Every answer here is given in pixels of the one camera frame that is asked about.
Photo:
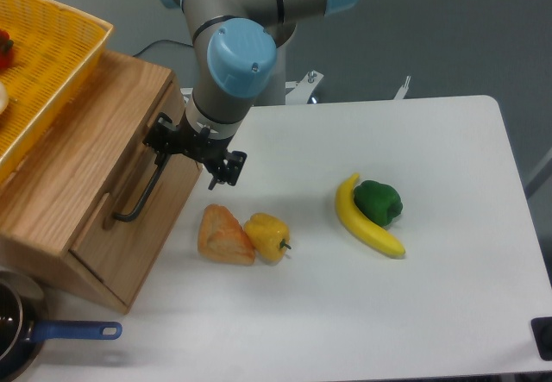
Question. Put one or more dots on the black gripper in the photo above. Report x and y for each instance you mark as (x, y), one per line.
(165, 139)

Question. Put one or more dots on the wooden top drawer black handle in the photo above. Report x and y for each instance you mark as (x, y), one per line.
(131, 203)

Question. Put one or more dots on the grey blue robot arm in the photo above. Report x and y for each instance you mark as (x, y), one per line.
(236, 44)

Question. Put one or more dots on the wooden drawer cabinet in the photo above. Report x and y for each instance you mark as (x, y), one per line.
(58, 210)

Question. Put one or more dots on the toy croissant bread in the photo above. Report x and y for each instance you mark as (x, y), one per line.
(222, 239)

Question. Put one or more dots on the yellow toy bell pepper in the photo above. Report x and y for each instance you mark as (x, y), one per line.
(269, 235)

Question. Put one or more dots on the yellow plastic basket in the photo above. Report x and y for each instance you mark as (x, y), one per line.
(56, 49)

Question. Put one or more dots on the green toy bell pepper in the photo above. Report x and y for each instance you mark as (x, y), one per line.
(378, 202)

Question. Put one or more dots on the yellow toy banana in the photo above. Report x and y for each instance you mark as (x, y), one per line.
(361, 227)

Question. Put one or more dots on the white round object in basket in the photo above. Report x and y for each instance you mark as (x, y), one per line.
(4, 98)

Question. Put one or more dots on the red toy pepper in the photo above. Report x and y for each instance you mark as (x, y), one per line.
(7, 53)

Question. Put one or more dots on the black device at table edge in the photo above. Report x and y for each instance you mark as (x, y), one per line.
(542, 331)

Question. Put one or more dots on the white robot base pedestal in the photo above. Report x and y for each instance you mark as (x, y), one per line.
(276, 84)

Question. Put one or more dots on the blue handled frying pan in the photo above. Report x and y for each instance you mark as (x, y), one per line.
(26, 325)

